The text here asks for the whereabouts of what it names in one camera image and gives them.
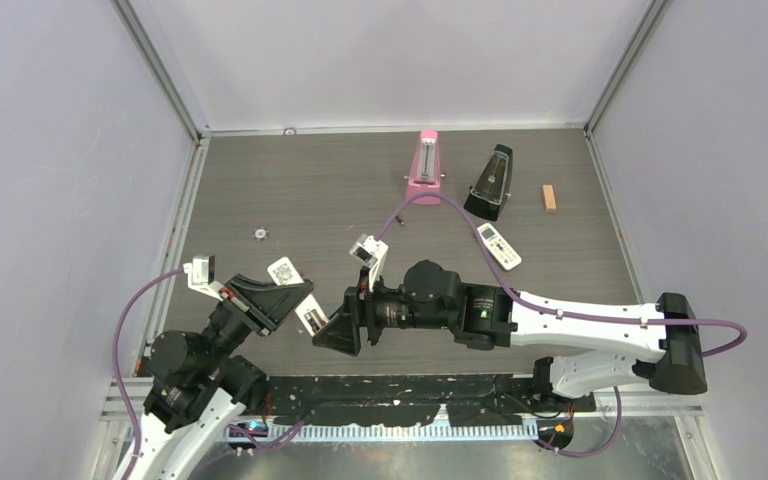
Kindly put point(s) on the white remote control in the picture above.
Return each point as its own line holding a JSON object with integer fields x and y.
{"x": 503, "y": 253}
{"x": 307, "y": 309}

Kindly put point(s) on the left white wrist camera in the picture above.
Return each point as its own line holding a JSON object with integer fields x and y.
{"x": 200, "y": 274}

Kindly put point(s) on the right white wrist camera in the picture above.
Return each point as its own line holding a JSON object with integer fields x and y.
{"x": 372, "y": 253}

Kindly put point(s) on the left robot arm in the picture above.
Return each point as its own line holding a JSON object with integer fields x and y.
{"x": 198, "y": 383}

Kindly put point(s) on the white slotted cable duct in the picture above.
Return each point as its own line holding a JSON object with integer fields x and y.
{"x": 438, "y": 430}

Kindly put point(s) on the black metronome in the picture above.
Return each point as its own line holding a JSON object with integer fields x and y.
{"x": 488, "y": 196}

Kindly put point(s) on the lone poker chip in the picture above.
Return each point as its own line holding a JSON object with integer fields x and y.
{"x": 260, "y": 234}

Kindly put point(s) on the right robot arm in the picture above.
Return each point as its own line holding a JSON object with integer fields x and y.
{"x": 652, "y": 343}

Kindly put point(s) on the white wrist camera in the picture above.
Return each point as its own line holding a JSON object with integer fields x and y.
{"x": 200, "y": 274}
{"x": 372, "y": 253}

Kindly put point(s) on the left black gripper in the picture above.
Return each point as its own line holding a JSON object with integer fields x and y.
{"x": 263, "y": 304}

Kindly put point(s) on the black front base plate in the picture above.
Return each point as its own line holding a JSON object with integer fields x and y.
{"x": 407, "y": 400}

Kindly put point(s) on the orange block near right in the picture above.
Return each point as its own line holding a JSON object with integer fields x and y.
{"x": 549, "y": 198}

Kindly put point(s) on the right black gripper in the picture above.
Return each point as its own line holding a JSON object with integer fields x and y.
{"x": 358, "y": 307}

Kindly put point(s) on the pink metronome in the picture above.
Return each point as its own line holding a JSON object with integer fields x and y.
{"x": 426, "y": 173}

